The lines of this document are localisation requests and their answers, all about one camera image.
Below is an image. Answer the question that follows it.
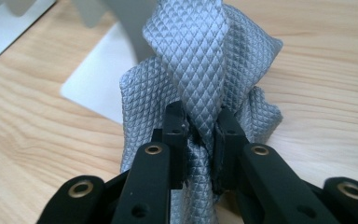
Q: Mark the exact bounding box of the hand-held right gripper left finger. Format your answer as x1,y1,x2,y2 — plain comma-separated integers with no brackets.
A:
111,100,190,224

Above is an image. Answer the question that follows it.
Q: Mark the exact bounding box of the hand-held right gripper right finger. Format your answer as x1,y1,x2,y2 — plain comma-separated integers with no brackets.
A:
212,105,340,224

